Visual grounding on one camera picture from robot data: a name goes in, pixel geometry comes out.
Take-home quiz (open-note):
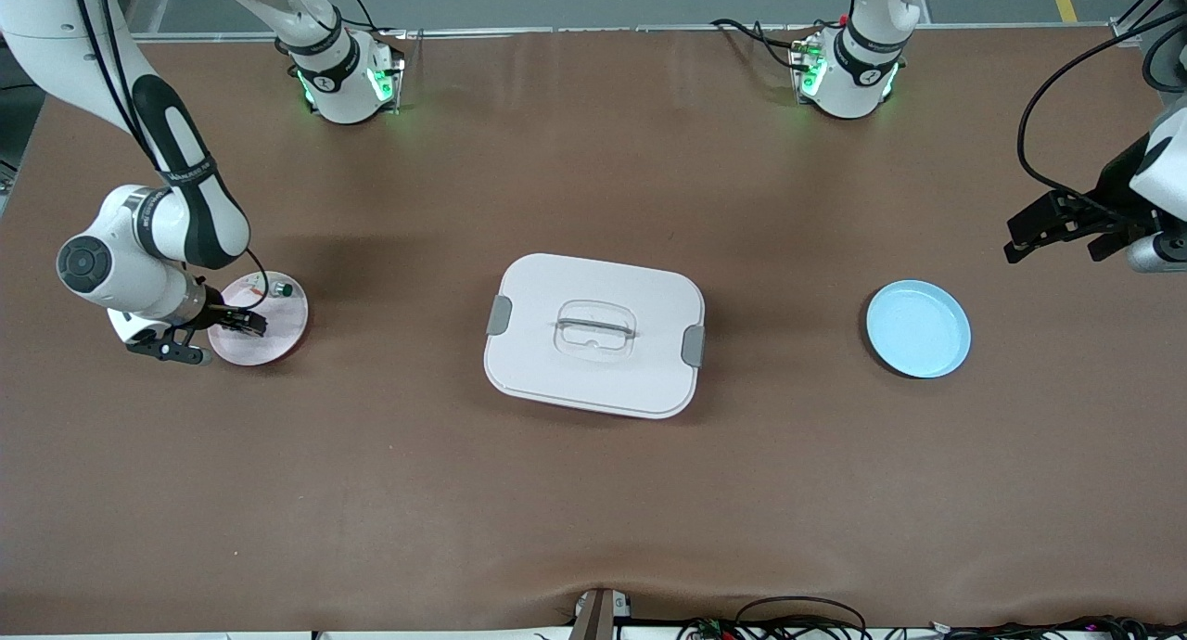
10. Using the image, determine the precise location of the metal table edge bracket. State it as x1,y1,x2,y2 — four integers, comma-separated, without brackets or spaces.
570,588,633,640

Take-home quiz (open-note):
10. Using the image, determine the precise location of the black left base cable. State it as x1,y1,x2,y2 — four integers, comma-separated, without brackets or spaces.
711,17,817,70

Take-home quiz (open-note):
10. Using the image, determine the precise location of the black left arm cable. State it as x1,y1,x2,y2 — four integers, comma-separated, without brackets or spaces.
1017,23,1187,219

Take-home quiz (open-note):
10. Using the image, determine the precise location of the light blue round plate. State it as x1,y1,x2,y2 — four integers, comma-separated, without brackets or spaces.
866,280,972,379

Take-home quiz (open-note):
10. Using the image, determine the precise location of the black looped cable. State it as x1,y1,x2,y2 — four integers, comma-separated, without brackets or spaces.
735,595,868,640

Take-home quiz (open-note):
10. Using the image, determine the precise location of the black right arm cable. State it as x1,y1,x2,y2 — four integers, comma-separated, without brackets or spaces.
70,0,270,309

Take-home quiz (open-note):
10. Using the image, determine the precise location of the black right base cable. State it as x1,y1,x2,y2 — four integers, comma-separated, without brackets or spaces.
341,0,409,40

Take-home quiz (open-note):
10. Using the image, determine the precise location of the white lidded storage box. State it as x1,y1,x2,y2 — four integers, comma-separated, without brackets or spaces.
483,253,706,420

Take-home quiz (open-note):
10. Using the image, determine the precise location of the aluminium frame profile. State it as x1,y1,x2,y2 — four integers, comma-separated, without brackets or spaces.
1108,0,1187,47

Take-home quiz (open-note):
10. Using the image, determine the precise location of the black base cable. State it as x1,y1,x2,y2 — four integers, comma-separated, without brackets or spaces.
341,0,409,40
711,17,817,70

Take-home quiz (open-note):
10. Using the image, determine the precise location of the pink round plate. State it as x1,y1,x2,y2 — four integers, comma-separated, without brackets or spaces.
207,271,311,367

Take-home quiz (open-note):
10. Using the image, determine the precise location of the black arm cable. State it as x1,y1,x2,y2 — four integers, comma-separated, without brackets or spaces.
70,0,270,309
1017,23,1187,219

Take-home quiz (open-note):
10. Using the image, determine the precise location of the tangled cable bundle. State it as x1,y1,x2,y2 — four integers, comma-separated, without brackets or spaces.
677,615,1187,640

